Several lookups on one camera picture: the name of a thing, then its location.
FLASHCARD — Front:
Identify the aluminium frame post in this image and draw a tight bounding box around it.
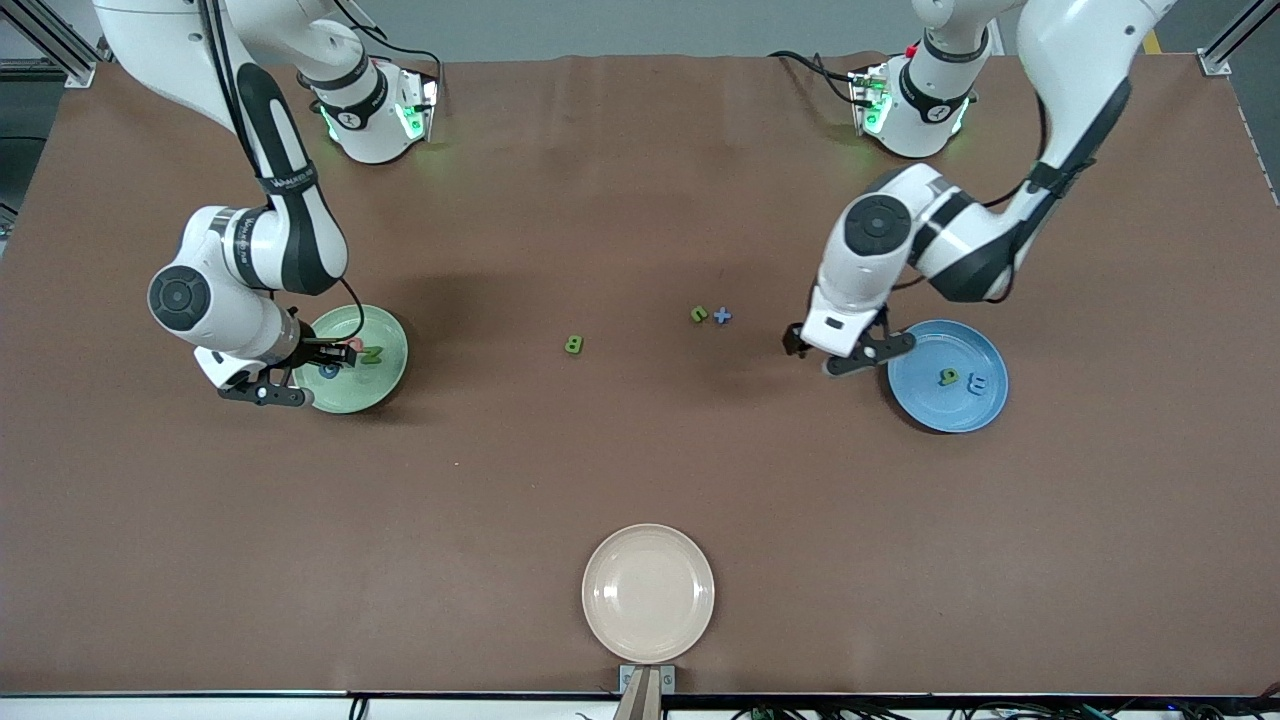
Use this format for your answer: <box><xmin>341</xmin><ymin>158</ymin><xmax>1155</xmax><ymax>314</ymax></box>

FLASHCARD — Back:
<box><xmin>0</xmin><ymin>0</ymin><xmax>101</xmax><ymax>89</ymax></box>
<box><xmin>1197</xmin><ymin>0</ymin><xmax>1280</xmax><ymax>77</ymax></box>

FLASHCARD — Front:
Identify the beige plate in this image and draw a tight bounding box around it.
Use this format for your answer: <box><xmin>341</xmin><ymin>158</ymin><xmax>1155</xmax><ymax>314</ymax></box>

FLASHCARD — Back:
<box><xmin>582</xmin><ymin>524</ymin><xmax>716</xmax><ymax>664</ymax></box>

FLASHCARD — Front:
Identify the light green plate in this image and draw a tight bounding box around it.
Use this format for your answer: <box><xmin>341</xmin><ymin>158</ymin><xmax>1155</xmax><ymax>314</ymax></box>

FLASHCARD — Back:
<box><xmin>292</xmin><ymin>304</ymin><xmax>409</xmax><ymax>415</ymax></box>

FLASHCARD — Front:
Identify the white table edge rail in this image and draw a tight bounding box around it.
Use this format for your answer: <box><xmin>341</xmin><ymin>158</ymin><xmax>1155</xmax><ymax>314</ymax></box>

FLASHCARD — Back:
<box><xmin>0</xmin><ymin>690</ymin><xmax>1280</xmax><ymax>720</ymax></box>

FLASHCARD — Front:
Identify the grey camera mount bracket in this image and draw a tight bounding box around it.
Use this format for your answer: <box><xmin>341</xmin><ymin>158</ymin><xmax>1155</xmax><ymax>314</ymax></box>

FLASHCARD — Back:
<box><xmin>618</xmin><ymin>664</ymin><xmax>677</xmax><ymax>720</ymax></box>

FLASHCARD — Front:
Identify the silver base connector box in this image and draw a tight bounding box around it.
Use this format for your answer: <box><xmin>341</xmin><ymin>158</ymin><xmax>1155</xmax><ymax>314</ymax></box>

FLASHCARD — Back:
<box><xmin>395</xmin><ymin>72</ymin><xmax>441</xmax><ymax>143</ymax></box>
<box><xmin>848</xmin><ymin>66</ymin><xmax>893</xmax><ymax>137</ymax></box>

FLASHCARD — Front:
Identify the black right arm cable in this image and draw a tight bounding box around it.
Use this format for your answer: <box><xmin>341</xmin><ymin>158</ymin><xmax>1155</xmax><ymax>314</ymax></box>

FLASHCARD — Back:
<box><xmin>195</xmin><ymin>0</ymin><xmax>368</xmax><ymax>346</ymax></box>

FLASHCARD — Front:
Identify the brown table mat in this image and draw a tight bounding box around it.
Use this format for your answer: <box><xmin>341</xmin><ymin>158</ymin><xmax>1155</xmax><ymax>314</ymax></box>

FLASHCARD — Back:
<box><xmin>0</xmin><ymin>52</ymin><xmax>1280</xmax><ymax>697</ymax></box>

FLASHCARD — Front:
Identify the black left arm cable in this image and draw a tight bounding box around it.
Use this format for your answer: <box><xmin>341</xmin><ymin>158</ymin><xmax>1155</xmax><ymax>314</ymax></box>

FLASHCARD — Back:
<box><xmin>885</xmin><ymin>90</ymin><xmax>1051</xmax><ymax>301</ymax></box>

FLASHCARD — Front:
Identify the black base cable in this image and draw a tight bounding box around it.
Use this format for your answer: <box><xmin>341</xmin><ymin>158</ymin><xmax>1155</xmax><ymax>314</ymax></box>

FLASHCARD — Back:
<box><xmin>768</xmin><ymin>48</ymin><xmax>863</xmax><ymax>106</ymax></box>
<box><xmin>340</xmin><ymin>0</ymin><xmax>444</xmax><ymax>96</ymax></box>

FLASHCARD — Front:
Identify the blue plate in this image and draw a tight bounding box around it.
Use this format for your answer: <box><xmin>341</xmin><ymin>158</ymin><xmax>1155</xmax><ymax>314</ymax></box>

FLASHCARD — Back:
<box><xmin>888</xmin><ymin>320</ymin><xmax>1009</xmax><ymax>434</ymax></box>

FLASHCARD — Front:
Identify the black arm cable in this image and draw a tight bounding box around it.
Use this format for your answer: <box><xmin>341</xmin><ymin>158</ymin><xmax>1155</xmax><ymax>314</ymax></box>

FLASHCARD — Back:
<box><xmin>885</xmin><ymin>90</ymin><xmax>1051</xmax><ymax>301</ymax></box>
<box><xmin>195</xmin><ymin>0</ymin><xmax>368</xmax><ymax>346</ymax></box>

